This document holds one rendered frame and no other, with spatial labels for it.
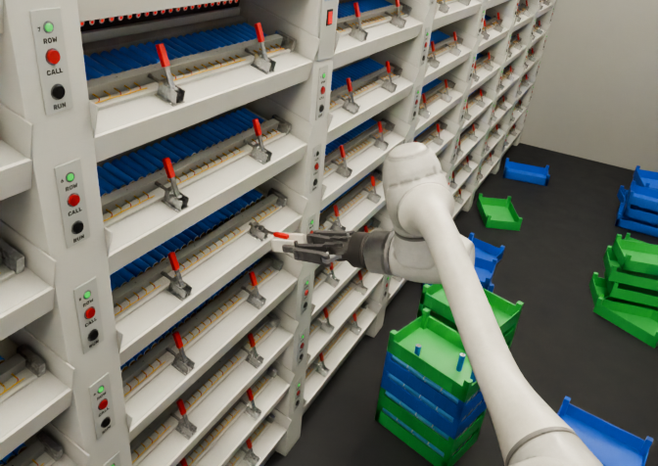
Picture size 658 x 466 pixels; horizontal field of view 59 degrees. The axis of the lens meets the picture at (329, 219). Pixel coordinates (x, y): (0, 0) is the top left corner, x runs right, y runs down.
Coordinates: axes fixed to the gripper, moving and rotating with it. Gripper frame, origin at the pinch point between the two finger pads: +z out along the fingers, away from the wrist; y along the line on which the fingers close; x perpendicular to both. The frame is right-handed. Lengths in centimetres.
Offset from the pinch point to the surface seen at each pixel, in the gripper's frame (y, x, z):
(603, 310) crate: 160, -105, -54
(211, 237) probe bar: -11.4, 5.6, 11.4
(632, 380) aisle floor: 121, -112, -68
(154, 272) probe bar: -28.3, 5.9, 11.8
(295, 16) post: 16.1, 46.6, -0.8
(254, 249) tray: -4.4, -0.1, 6.5
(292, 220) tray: 11.7, -0.1, 6.4
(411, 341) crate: 55, -62, -3
